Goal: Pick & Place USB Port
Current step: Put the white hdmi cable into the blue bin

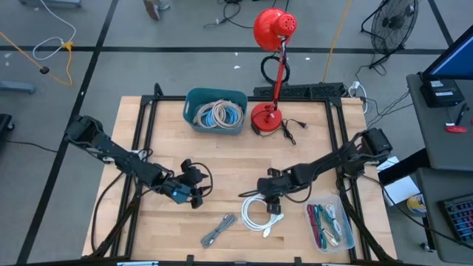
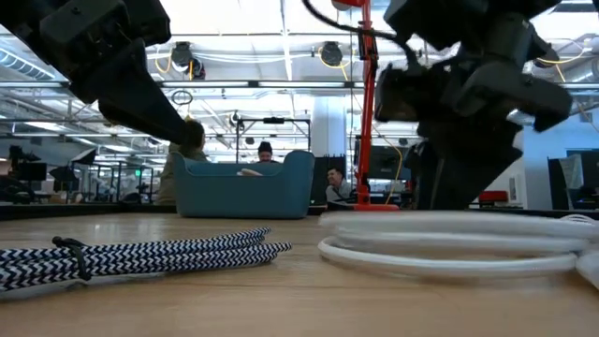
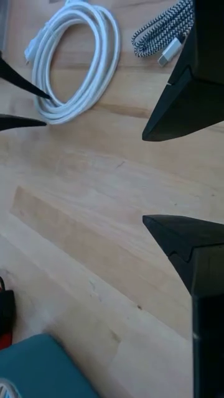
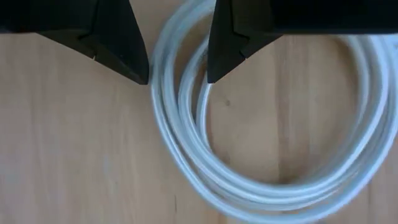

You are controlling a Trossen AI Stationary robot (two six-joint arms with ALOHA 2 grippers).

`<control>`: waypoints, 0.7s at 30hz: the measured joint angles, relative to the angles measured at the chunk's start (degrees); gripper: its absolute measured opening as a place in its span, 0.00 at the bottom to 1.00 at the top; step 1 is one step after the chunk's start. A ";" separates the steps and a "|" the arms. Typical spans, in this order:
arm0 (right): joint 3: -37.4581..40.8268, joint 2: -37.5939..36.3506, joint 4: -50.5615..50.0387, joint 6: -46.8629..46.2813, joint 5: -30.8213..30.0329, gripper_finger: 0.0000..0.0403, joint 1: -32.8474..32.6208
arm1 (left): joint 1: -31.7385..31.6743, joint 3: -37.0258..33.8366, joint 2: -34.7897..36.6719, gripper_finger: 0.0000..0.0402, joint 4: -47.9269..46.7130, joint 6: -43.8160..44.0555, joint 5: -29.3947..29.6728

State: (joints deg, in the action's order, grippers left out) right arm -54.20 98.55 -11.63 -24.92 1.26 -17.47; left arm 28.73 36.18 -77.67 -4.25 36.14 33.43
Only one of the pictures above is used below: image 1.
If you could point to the small black computer box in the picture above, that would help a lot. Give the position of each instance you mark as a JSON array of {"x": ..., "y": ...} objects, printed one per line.
[{"x": 441, "y": 92}]

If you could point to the black power strip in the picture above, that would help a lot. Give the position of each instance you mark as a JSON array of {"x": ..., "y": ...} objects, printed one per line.
[{"x": 318, "y": 90}]

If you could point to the white paper sheet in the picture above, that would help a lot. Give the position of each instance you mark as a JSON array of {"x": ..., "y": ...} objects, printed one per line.
[{"x": 399, "y": 190}]

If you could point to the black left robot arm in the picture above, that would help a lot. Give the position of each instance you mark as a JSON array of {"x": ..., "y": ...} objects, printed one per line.
[{"x": 111, "y": 151}]

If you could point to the white power adapter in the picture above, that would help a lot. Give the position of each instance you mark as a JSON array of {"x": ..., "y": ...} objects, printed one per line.
[{"x": 355, "y": 85}]

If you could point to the person's foot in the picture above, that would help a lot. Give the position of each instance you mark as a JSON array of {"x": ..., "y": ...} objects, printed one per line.
[{"x": 152, "y": 9}]

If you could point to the black pen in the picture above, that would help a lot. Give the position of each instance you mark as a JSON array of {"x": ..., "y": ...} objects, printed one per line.
[{"x": 462, "y": 114}]

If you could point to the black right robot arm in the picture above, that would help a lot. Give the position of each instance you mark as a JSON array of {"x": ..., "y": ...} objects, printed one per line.
[{"x": 332, "y": 159}]

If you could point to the red desk lamp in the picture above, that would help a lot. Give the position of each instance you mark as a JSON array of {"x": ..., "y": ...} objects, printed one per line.
[{"x": 273, "y": 26}]

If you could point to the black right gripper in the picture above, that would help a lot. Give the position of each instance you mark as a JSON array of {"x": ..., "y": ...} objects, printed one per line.
[{"x": 275, "y": 186}]

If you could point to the grey floor bar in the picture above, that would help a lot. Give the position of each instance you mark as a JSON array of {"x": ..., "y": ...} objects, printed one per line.
[{"x": 15, "y": 87}]

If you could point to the black chair base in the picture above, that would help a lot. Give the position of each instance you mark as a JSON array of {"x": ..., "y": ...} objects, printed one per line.
[{"x": 4, "y": 125}]

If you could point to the black keyboard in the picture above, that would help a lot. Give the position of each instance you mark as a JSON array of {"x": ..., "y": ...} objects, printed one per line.
[{"x": 460, "y": 218}]

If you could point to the round yellow blue disc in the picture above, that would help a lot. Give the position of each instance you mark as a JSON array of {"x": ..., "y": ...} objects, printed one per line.
[{"x": 417, "y": 204}]

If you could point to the computer monitor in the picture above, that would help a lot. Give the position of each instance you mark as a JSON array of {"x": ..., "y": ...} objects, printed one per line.
[{"x": 454, "y": 59}]

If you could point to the red oval object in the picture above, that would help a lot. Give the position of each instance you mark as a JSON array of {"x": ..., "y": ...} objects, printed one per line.
[{"x": 456, "y": 129}]

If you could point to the grey desk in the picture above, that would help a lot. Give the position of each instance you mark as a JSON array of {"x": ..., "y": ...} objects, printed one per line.
[
  {"x": 436, "y": 147},
  {"x": 436, "y": 236}
]

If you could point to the clear plastic container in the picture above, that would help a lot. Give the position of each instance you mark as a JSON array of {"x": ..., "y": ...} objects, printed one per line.
[{"x": 349, "y": 236}]

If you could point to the teal plastic bin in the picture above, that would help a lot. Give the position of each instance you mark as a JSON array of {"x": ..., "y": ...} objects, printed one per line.
[{"x": 188, "y": 111}]

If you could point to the black floor fan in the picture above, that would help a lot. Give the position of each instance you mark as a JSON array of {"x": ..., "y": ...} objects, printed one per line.
[{"x": 393, "y": 26}]

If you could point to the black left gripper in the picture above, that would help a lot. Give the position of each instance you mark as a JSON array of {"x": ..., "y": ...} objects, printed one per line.
[{"x": 184, "y": 179}]

